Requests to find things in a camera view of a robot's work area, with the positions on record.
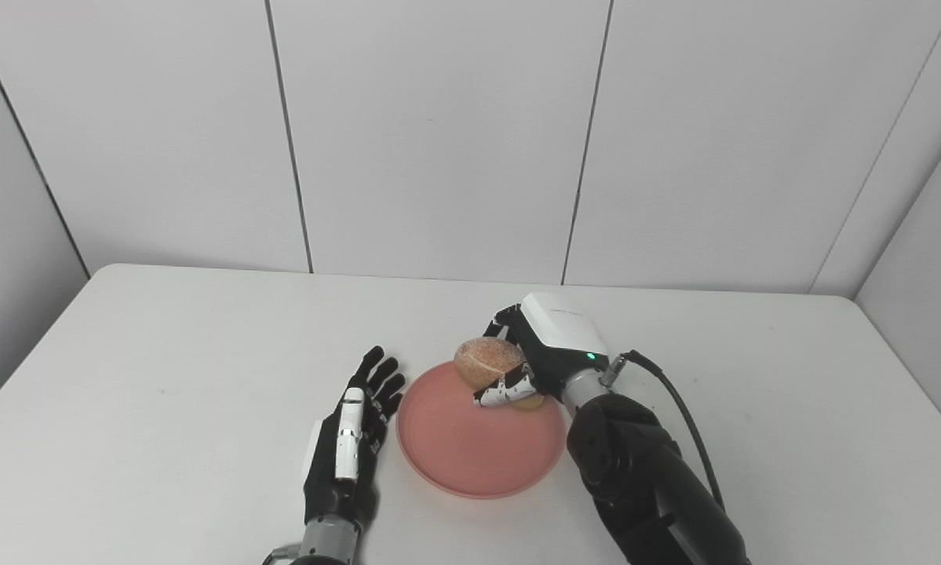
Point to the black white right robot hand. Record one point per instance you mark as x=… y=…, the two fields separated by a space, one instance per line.
x=560 y=337

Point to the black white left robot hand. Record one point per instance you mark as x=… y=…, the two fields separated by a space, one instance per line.
x=341 y=471

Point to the oval bread roll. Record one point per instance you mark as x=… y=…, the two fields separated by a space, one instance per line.
x=486 y=357

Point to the pink round plate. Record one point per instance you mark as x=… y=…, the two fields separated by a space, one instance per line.
x=470 y=447

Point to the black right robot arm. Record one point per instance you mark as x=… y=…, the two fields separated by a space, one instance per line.
x=651 y=479

